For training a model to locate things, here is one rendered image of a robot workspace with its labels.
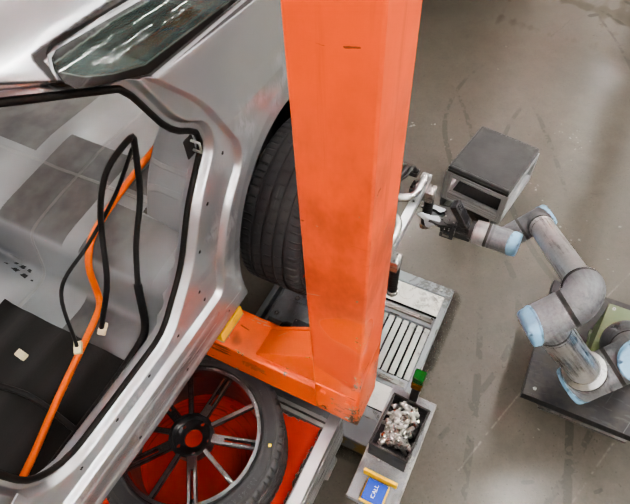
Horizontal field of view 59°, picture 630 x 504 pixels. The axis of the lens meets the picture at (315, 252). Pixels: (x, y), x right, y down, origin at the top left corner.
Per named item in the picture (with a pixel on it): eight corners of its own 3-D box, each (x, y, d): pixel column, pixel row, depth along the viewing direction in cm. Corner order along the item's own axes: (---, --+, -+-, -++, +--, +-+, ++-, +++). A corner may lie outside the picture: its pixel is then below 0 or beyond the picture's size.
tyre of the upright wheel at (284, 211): (335, 111, 232) (262, 107, 172) (387, 126, 225) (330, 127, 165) (298, 254, 253) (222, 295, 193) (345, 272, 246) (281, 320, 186)
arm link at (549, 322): (626, 392, 202) (580, 321, 149) (580, 411, 207) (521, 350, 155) (603, 355, 211) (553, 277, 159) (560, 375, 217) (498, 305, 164)
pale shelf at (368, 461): (393, 388, 209) (393, 385, 206) (435, 407, 204) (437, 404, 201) (345, 497, 186) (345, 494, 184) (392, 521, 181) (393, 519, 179)
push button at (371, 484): (368, 478, 186) (369, 476, 184) (388, 488, 184) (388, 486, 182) (360, 498, 182) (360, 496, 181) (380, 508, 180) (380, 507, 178)
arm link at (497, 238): (515, 256, 205) (515, 259, 195) (482, 245, 209) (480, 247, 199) (524, 233, 203) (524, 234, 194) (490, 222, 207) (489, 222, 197)
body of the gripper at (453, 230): (436, 235, 210) (467, 246, 206) (440, 221, 203) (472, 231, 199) (443, 221, 214) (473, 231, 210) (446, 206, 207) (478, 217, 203)
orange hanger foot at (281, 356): (217, 315, 219) (200, 265, 192) (336, 368, 204) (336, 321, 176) (194, 350, 211) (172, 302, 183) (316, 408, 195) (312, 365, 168)
